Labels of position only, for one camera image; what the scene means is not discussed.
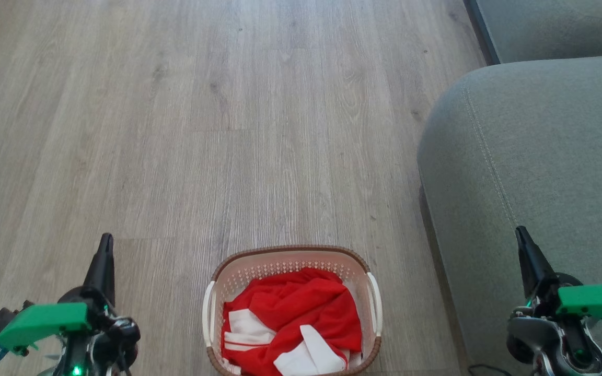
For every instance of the grey and yellow sofa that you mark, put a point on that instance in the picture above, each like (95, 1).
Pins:
(536, 156)

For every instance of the beige laundry basket brown rim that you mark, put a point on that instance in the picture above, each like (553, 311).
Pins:
(290, 258)

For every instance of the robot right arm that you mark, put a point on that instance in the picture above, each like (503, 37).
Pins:
(557, 342)

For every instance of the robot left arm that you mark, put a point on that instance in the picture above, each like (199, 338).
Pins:
(79, 363)

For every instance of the red garment with white stripes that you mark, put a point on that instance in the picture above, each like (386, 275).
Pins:
(306, 355)

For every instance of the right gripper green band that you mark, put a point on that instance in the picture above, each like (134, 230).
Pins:
(593, 302)

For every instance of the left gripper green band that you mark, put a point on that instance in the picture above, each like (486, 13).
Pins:
(45, 321)

